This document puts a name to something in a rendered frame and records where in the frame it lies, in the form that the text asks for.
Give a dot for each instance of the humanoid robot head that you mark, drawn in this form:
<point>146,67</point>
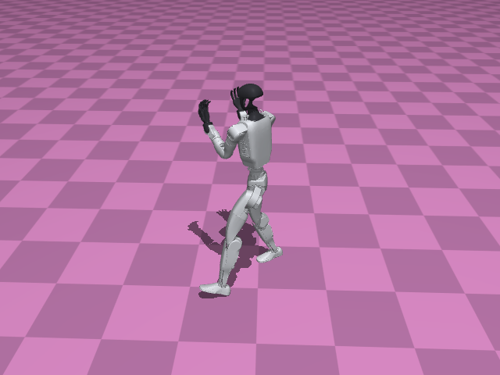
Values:
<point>250,91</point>

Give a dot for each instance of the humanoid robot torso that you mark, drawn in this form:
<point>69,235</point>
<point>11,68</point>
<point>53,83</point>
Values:
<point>255,149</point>

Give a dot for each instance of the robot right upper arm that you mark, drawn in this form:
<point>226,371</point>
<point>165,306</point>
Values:
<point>272,117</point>

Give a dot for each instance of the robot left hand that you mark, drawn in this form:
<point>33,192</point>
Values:
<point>204,114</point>

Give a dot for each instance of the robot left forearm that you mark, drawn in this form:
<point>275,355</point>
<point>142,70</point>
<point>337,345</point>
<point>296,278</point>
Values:
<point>216,140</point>

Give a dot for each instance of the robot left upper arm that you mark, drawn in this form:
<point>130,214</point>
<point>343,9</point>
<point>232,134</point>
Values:
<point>234,134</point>

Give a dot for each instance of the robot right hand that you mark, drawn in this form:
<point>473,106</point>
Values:
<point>236,102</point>

